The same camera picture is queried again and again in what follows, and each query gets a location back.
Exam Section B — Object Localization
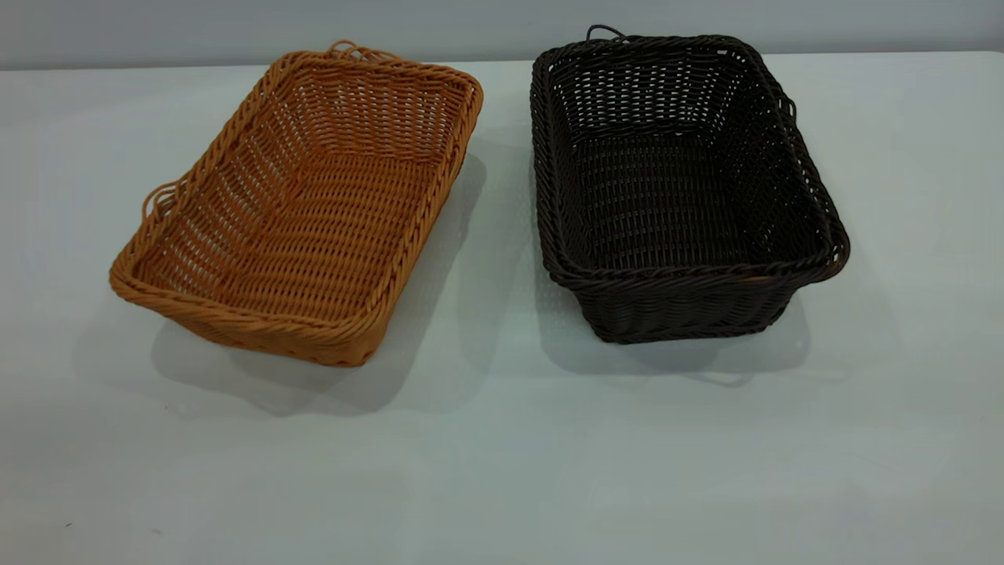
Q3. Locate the dark brown wicker basket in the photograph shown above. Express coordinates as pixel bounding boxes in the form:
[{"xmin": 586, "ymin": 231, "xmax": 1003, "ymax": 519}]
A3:
[{"xmin": 529, "ymin": 24, "xmax": 851, "ymax": 345}]

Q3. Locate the light brown wicker basket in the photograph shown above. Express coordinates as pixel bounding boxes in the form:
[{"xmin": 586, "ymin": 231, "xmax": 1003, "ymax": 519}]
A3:
[{"xmin": 108, "ymin": 39, "xmax": 485, "ymax": 368}]

